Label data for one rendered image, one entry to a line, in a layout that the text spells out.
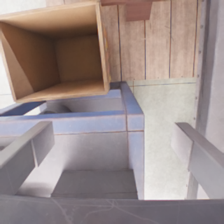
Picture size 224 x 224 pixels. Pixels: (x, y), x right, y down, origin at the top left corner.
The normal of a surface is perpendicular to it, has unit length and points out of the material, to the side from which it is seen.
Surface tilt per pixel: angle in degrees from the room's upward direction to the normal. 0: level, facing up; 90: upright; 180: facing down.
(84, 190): 90
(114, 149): 0
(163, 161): 0
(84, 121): 0
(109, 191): 90
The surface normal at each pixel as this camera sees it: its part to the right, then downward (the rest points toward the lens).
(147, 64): -0.02, 0.30
